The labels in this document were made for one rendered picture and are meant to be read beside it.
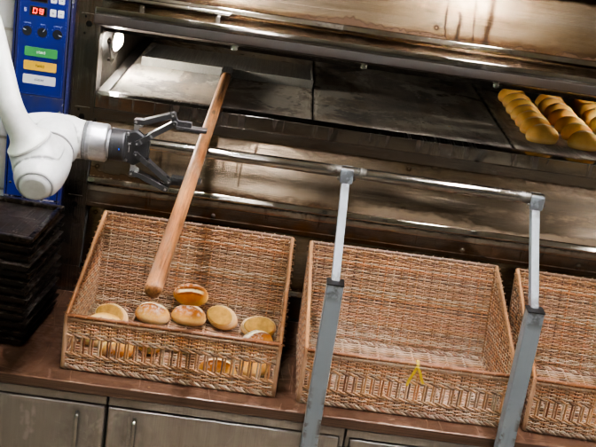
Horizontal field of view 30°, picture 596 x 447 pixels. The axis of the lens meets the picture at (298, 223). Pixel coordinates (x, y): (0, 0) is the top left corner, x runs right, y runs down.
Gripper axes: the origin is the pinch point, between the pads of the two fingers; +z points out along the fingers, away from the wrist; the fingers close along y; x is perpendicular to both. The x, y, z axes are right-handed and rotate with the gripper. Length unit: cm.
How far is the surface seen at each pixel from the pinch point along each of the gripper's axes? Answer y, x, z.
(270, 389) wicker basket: 60, -4, 25
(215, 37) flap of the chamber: -21.0, -38.6, -1.3
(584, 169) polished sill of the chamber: 3, -52, 105
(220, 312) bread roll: 56, -39, 9
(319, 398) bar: 55, 7, 37
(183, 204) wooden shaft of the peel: -0.5, 38.1, 0.8
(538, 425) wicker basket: 59, -3, 94
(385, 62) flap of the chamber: -21, -38, 43
